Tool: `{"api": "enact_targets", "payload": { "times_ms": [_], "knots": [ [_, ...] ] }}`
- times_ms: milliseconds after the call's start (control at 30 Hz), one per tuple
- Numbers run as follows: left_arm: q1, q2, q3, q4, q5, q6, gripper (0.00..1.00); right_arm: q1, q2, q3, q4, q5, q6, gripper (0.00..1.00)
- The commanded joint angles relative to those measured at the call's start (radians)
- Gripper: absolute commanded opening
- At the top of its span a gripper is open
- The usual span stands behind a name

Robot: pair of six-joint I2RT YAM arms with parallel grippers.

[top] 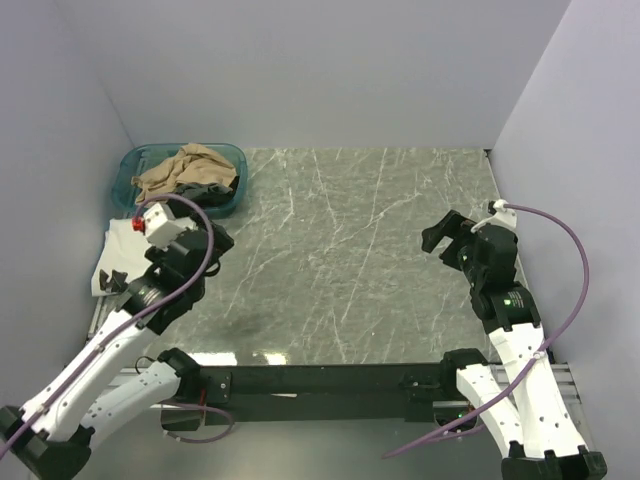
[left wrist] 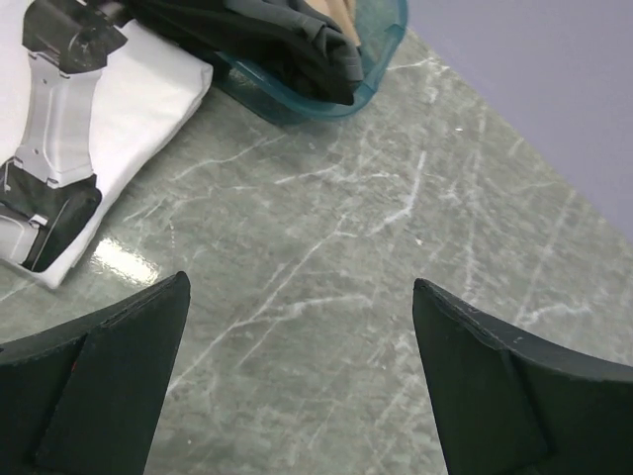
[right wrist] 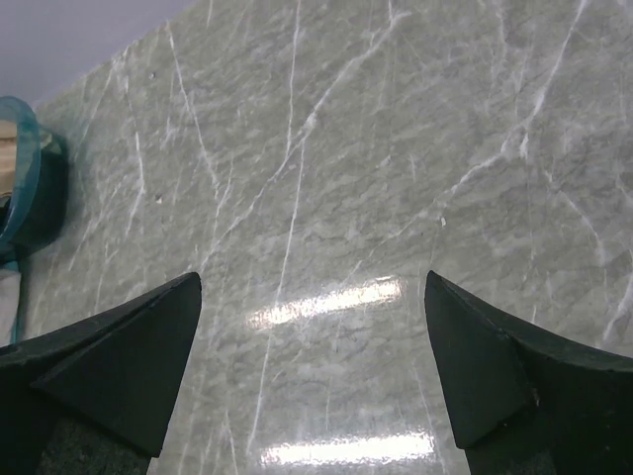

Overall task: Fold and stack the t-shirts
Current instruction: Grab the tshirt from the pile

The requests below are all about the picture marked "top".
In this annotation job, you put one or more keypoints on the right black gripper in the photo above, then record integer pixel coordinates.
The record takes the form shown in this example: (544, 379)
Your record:
(452, 226)

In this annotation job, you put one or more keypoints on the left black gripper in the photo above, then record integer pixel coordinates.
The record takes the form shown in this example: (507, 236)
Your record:
(223, 242)

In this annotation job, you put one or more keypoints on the tan t shirt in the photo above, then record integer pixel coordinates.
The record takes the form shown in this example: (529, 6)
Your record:
(193, 163)

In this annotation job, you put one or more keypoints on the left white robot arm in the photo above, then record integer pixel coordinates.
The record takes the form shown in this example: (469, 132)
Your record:
(55, 432)

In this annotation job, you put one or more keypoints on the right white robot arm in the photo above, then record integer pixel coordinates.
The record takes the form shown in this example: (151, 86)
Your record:
(528, 419)

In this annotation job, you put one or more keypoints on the white printed t shirt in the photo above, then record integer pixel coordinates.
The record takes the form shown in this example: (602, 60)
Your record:
(121, 261)

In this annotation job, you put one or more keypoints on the dark grey t shirt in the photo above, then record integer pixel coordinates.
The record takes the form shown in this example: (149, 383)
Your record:
(206, 195)

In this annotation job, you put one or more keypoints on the teal plastic bin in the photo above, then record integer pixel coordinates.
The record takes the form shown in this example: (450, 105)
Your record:
(142, 158)

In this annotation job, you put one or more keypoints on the black base beam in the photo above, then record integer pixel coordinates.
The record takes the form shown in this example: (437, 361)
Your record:
(411, 392)

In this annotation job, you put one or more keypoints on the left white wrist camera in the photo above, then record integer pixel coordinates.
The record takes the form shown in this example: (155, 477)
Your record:
(158, 225)

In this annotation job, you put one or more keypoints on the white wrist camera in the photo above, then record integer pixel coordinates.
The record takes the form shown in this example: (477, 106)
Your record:
(499, 215)
(158, 225)

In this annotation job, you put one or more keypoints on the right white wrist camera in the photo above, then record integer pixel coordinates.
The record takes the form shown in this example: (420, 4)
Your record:
(499, 215)

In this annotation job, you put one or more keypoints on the aluminium rail frame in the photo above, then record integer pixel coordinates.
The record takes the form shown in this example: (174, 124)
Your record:
(562, 373)

